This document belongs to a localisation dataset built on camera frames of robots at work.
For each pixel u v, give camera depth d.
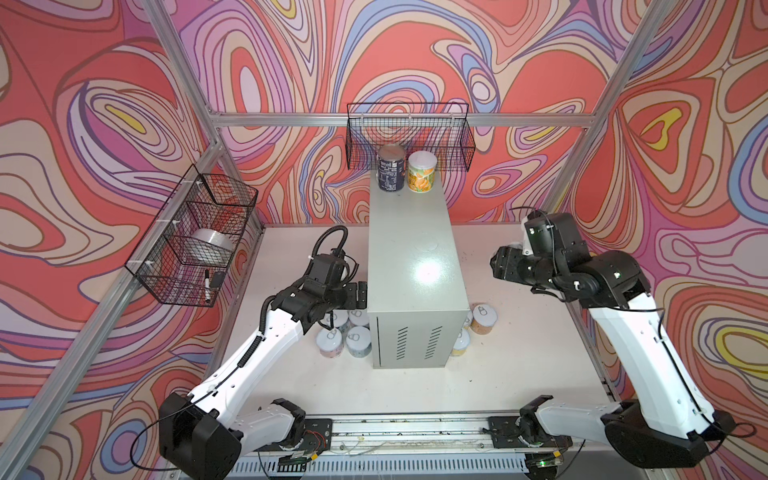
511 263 0.56
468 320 0.88
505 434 0.73
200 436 0.37
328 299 0.59
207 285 0.72
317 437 0.72
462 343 0.82
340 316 0.88
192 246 0.70
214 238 0.74
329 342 0.84
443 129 0.95
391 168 0.75
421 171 0.75
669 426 0.37
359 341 0.84
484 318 0.89
